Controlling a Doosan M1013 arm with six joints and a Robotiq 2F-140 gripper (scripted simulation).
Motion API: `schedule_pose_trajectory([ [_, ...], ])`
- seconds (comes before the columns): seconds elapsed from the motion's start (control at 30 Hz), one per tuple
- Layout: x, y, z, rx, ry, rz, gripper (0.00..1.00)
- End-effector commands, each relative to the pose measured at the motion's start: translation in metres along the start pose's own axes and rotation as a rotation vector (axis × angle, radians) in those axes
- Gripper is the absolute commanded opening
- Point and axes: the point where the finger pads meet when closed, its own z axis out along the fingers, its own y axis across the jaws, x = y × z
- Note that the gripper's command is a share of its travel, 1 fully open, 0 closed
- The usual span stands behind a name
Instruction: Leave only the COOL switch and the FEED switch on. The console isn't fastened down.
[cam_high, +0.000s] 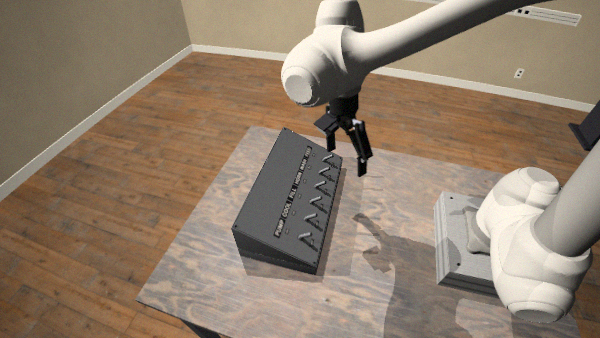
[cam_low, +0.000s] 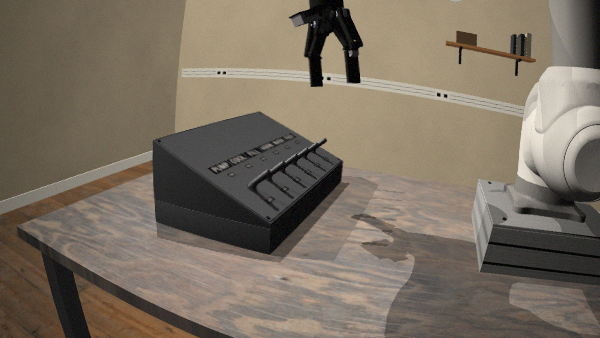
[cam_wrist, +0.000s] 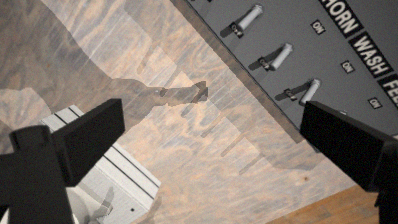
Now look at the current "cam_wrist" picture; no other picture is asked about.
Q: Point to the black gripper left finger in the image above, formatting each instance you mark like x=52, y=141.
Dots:
x=44, y=164

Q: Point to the black switch console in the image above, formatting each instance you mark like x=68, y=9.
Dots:
x=345, y=50

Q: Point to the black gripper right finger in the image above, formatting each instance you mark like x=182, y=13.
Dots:
x=368, y=156

